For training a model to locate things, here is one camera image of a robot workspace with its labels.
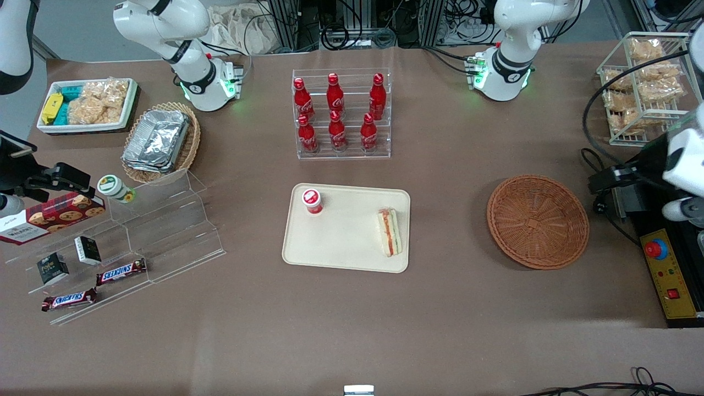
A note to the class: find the clear acrylic stepped display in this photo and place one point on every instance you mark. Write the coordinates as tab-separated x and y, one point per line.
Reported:
170	231

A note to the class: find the small black drink carton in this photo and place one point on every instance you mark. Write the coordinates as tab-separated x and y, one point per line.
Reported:
88	250
53	268

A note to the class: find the teal snack packet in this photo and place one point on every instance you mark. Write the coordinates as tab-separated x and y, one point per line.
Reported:
69	96

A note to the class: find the oval tan wicker basket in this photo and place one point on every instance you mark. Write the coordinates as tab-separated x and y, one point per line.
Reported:
190	146

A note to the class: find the black machine with yellow panel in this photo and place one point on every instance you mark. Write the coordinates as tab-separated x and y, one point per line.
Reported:
668	275

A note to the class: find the green and white yogurt bottle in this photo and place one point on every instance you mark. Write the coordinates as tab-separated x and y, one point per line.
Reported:
113	187

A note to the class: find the plastic-wrapped sandwich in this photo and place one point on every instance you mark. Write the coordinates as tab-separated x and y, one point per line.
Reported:
389	234

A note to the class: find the stack of foil containers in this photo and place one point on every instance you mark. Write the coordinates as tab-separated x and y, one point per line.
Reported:
157	140

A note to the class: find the white rectangular plastic bin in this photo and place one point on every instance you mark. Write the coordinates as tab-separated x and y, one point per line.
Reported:
88	128

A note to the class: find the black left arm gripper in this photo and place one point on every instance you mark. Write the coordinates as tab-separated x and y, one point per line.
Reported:
648	163

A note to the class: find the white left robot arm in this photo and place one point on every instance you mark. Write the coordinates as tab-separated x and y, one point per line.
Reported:
514	60

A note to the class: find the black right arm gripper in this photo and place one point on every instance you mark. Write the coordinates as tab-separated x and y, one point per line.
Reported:
15	170

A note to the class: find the red and white yogurt bottle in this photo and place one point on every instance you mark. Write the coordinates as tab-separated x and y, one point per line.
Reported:
312	201

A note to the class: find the clear bag of crispy snack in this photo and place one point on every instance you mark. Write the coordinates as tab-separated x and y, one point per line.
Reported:
626	122
617	80
99	104
617	100
660	71
646	50
660	91

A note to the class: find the round brown wicker basket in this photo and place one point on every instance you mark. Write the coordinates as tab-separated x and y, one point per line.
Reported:
536	223

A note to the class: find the red cola bottle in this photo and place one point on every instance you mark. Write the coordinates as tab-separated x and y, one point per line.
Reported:
303	99
307	135
368	135
335	96
377	99
337	132

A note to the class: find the cream plastic tray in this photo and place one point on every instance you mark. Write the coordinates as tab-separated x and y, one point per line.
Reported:
344	236

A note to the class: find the beige crumpled cloth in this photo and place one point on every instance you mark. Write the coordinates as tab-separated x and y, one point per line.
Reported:
236	27

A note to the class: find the Snickers chocolate bar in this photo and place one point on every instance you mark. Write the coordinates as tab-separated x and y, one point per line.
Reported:
121	271
69	300

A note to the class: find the red tartan cookie box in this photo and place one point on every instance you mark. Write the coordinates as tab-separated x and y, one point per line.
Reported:
55	217

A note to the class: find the yellow snack packet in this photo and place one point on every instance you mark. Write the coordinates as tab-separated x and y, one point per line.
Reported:
51	107

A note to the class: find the clear acrylic bottle rack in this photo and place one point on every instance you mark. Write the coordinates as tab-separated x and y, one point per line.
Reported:
352	155

